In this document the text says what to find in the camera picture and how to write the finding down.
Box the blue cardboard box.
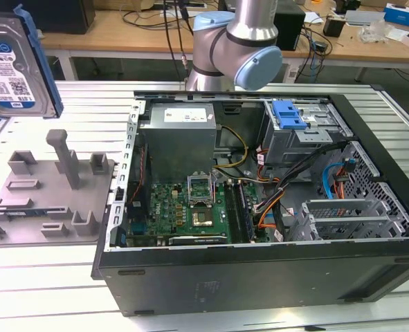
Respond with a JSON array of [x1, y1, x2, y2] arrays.
[[383, 3, 409, 29]]

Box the yellow power wires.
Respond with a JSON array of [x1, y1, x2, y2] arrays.
[[213, 126, 250, 170]]

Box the grey flat box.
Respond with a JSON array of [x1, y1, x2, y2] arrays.
[[344, 9, 387, 27]]

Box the orange yellow wire bundle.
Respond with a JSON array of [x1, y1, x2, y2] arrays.
[[255, 192, 287, 230]]

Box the wooden desk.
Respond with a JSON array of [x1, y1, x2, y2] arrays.
[[34, 6, 409, 84]]

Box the metal socket cover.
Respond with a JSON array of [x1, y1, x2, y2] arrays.
[[187, 171, 215, 208]]

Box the hard disk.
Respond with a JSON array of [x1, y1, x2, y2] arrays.
[[0, 3, 65, 120]]

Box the orange power wire with connector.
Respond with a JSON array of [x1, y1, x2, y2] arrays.
[[332, 174, 347, 200]]

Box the small black box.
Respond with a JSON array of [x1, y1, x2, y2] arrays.
[[323, 16, 347, 38]]

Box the clear plastic bag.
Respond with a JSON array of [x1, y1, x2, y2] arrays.
[[359, 19, 404, 44]]

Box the blue RAM stick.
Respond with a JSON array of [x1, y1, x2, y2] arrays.
[[5, 209, 48, 218]]

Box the black graphics card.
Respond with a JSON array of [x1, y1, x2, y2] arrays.
[[167, 234, 228, 247]]

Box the blue data wire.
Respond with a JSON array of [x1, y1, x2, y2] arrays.
[[321, 157, 357, 201]]

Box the RAM stick in slot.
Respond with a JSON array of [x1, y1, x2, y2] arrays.
[[237, 182, 254, 241]]

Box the grey plastic parts rack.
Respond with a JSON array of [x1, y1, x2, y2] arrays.
[[0, 129, 117, 245]]

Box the blue plastic drive latch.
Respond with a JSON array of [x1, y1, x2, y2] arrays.
[[272, 100, 311, 131]]

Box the silver power supply unit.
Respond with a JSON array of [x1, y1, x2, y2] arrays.
[[140, 102, 219, 174]]

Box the green motherboard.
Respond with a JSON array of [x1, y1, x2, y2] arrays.
[[127, 179, 271, 247]]

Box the black upright box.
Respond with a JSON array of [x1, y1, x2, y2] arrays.
[[275, 8, 307, 53]]

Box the CPU socket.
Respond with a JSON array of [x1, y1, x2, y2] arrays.
[[190, 205, 216, 229]]

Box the silver optical drive cage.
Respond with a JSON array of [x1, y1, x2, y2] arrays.
[[261, 98, 352, 174]]

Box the large black box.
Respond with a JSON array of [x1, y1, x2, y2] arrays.
[[26, 0, 96, 35]]

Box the silver disk bay cage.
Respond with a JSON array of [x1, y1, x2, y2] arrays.
[[289, 199, 399, 243]]

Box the black cable bundle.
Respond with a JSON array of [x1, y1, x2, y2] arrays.
[[252, 141, 350, 215]]

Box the black open PC case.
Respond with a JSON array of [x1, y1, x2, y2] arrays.
[[90, 84, 409, 317]]

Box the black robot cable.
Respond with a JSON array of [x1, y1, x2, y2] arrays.
[[162, 0, 193, 84]]

